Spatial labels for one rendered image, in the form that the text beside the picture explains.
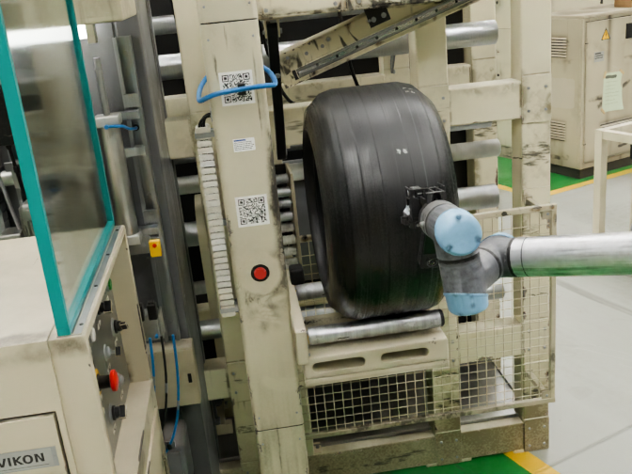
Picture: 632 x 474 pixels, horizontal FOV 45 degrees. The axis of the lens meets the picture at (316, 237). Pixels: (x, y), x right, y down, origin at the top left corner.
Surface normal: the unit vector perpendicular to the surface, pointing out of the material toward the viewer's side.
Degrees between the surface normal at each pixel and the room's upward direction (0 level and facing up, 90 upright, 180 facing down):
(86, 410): 90
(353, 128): 38
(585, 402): 0
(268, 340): 90
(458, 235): 84
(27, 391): 90
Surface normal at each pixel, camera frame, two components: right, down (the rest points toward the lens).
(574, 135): -0.87, 0.23
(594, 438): -0.09, -0.94
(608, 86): 0.49, 0.25
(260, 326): 0.13, 0.31
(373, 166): 0.06, -0.22
